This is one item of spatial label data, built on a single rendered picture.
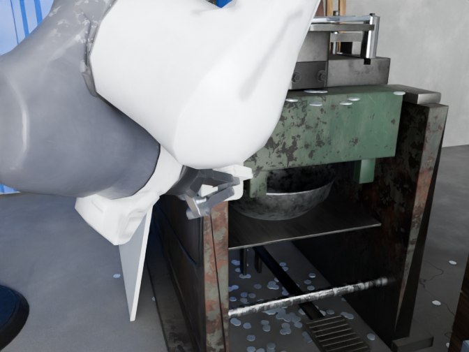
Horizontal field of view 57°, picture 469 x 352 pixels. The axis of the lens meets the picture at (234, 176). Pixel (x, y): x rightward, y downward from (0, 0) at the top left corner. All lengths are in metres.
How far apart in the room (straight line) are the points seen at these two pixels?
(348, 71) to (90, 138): 0.78
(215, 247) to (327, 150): 0.31
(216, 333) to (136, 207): 0.59
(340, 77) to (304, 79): 0.11
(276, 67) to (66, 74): 0.13
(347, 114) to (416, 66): 1.93
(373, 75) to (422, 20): 1.79
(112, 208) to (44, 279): 1.15
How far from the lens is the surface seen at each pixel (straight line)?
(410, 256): 1.09
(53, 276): 1.55
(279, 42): 0.27
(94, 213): 0.43
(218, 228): 0.82
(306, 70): 0.93
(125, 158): 0.34
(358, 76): 1.03
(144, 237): 1.16
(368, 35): 1.05
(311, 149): 0.90
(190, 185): 0.45
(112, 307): 1.35
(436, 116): 0.99
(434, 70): 2.93
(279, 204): 1.02
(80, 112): 0.30
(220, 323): 0.94
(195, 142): 0.26
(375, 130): 0.98
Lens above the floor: 0.79
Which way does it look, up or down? 20 degrees down
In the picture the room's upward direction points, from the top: straight up
